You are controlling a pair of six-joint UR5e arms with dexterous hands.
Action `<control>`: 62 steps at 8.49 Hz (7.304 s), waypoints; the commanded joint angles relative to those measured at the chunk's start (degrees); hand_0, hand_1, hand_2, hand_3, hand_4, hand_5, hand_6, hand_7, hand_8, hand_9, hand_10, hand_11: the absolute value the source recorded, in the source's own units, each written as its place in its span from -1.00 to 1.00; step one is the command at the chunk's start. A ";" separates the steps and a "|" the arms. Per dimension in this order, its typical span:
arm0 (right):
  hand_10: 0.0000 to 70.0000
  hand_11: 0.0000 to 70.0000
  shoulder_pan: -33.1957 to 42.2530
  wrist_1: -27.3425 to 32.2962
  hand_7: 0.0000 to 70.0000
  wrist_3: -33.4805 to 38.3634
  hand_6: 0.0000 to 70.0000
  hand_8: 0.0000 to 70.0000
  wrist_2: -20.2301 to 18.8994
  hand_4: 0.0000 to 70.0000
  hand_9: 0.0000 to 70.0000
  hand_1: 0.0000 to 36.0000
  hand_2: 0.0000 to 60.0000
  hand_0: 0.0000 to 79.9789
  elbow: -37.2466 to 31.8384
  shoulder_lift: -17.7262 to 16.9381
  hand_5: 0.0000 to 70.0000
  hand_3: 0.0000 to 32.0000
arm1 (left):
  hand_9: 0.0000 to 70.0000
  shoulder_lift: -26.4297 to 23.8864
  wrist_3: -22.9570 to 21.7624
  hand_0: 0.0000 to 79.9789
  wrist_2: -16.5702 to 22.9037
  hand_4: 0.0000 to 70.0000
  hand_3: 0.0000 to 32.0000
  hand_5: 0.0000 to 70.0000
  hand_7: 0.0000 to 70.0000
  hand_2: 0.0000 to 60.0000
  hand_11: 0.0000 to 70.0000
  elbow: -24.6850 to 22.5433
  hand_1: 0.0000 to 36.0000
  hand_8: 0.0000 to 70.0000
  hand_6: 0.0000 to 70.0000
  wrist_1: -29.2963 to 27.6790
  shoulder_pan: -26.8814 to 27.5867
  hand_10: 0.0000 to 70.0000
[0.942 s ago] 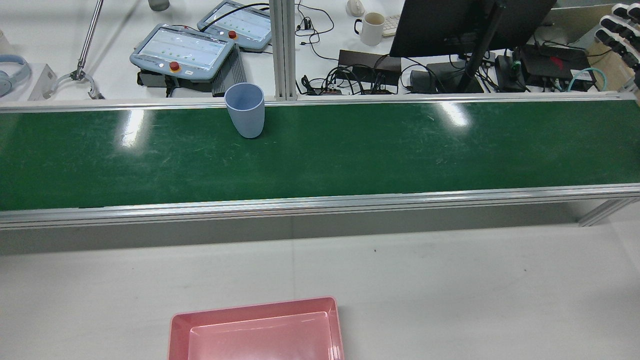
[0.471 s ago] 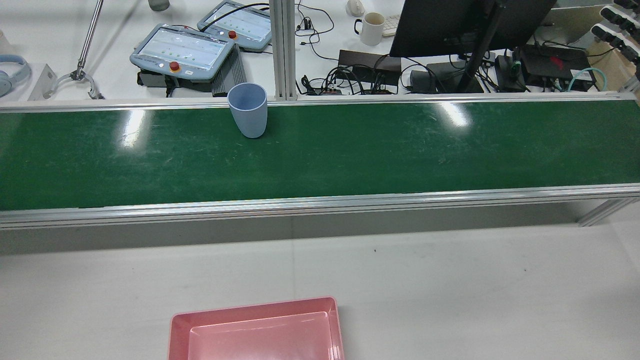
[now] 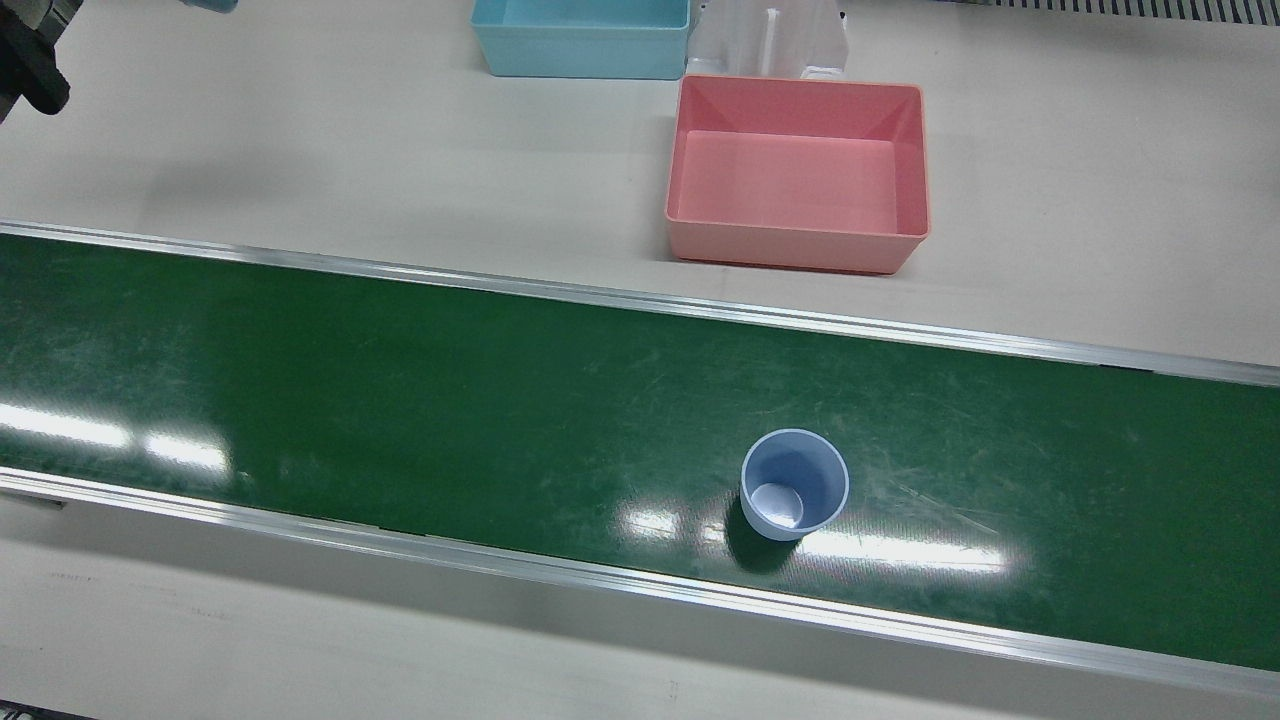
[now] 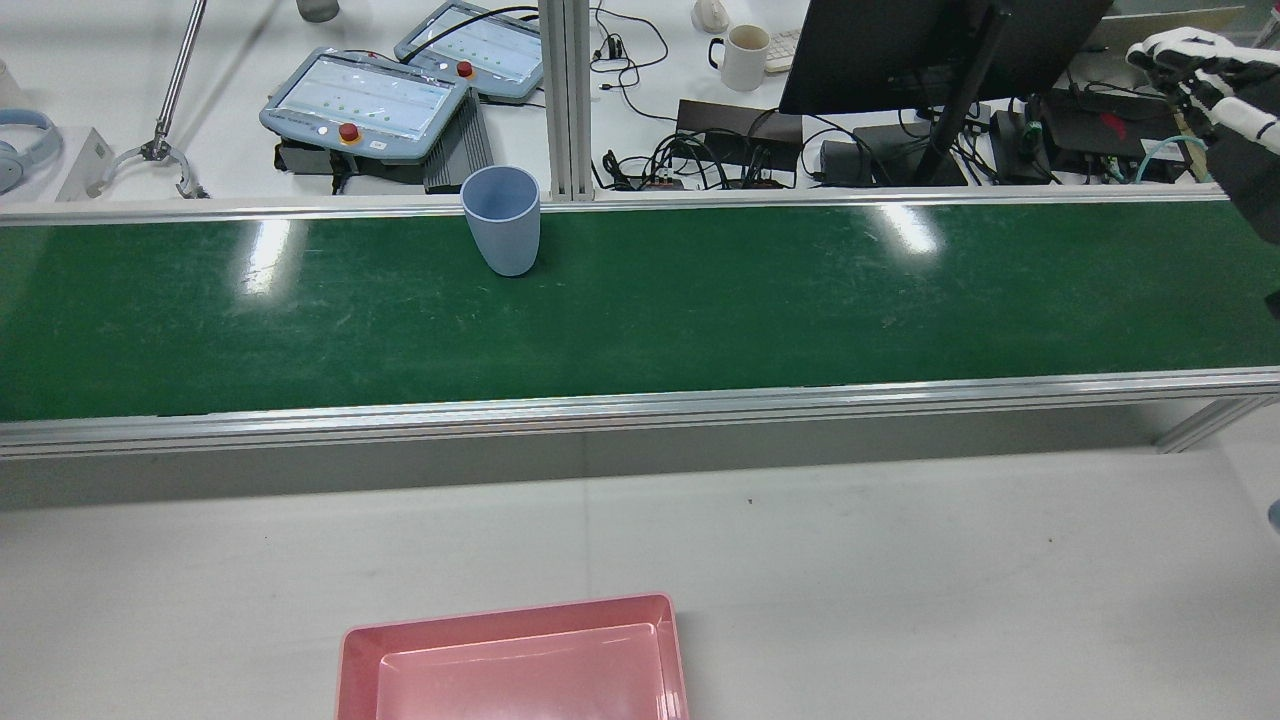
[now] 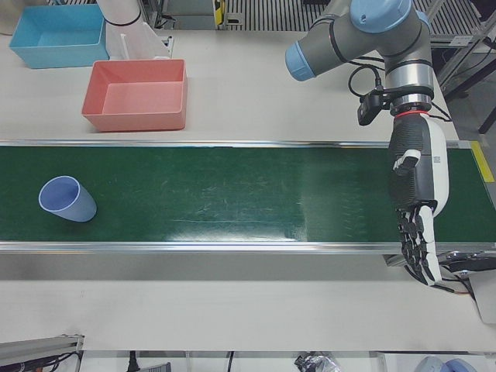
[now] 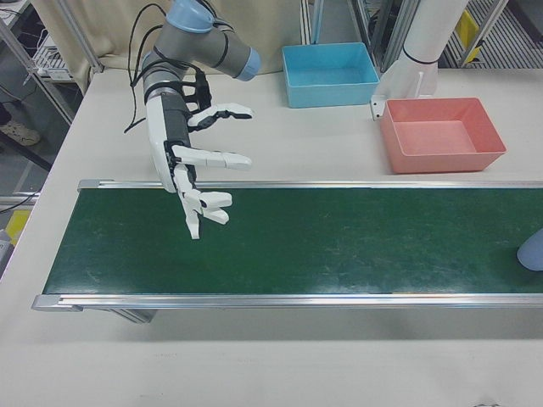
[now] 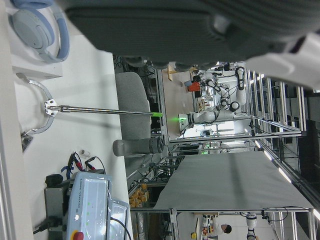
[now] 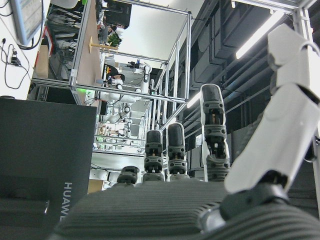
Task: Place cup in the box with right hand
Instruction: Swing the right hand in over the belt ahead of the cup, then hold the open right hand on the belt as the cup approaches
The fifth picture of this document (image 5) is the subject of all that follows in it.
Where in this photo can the aluminium frame rack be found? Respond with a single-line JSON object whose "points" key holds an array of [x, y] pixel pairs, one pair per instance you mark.
{"points": [[469, 38]]}

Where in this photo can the black crumpled bag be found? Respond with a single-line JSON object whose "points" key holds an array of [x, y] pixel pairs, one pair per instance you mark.
{"points": [[315, 363]]}

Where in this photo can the aluminium profile bar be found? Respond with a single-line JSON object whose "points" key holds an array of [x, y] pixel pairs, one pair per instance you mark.
{"points": [[38, 348]]}

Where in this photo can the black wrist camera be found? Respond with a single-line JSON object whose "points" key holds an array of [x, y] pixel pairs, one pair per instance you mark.
{"points": [[370, 108]]}

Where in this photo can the light blue plastic box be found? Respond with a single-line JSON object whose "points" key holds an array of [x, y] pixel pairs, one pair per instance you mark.
{"points": [[58, 38]]}

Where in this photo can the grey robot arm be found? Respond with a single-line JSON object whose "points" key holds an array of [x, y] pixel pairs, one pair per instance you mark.
{"points": [[387, 23]]}

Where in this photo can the yellow tape strip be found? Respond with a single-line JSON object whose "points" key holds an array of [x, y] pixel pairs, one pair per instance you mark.
{"points": [[481, 159]]}

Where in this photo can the pink plastic box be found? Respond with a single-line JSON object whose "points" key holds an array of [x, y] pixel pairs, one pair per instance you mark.
{"points": [[135, 100]]}

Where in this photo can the light blue plastic cup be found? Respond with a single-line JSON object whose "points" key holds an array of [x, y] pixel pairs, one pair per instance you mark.
{"points": [[79, 209]]}

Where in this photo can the black clamp bracket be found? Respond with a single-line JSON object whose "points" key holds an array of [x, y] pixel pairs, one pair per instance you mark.
{"points": [[469, 261]]}

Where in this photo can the yellow warning sign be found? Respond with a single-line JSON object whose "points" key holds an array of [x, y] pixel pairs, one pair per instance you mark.
{"points": [[219, 11]]}

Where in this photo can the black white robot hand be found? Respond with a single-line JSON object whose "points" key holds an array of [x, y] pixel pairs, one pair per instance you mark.
{"points": [[414, 186]]}

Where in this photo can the green conveyor belt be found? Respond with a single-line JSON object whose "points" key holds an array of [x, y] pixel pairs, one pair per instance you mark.
{"points": [[193, 246], [252, 186]]}

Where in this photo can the white column stand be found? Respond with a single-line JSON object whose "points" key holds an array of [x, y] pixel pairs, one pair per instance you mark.
{"points": [[131, 35]]}

